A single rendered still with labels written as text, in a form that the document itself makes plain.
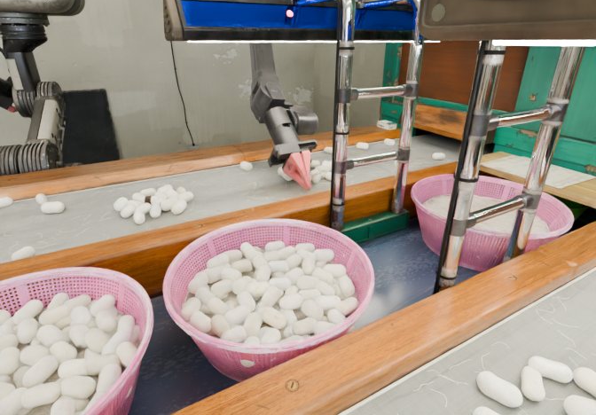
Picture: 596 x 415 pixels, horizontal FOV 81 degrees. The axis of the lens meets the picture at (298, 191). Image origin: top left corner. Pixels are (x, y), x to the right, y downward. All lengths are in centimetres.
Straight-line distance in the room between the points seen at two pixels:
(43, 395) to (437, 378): 37
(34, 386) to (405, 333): 37
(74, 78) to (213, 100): 91
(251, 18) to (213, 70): 222
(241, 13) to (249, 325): 48
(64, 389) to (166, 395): 10
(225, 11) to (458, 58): 72
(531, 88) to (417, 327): 73
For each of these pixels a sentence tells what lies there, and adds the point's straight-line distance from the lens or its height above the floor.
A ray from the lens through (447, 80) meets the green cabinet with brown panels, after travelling 117.
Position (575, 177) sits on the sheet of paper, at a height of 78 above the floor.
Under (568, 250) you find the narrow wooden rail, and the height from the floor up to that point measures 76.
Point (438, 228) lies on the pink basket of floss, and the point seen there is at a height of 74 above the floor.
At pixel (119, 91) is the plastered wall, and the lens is 276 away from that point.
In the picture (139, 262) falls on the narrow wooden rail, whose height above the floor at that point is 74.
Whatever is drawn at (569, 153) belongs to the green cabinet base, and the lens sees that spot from 99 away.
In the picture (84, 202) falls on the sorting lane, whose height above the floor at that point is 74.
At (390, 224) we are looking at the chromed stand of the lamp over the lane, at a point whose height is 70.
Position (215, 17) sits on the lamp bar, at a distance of 63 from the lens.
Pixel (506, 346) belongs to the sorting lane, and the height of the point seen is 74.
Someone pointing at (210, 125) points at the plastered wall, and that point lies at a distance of 290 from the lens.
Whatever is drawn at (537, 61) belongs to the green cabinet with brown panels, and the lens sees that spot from 102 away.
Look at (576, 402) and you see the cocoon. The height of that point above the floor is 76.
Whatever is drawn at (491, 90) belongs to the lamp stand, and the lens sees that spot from 41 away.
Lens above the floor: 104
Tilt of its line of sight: 23 degrees down
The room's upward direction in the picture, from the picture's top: straight up
